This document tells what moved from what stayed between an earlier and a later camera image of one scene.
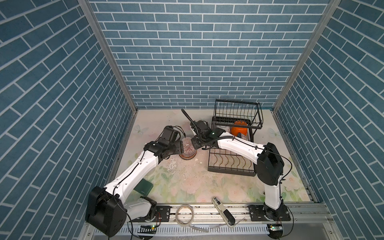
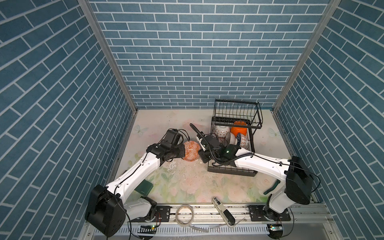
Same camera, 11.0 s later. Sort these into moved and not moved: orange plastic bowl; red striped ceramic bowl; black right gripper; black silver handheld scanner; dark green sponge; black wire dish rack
Moved: black right gripper; red striped ceramic bowl
Not moved: dark green sponge; black silver handheld scanner; orange plastic bowl; black wire dish rack
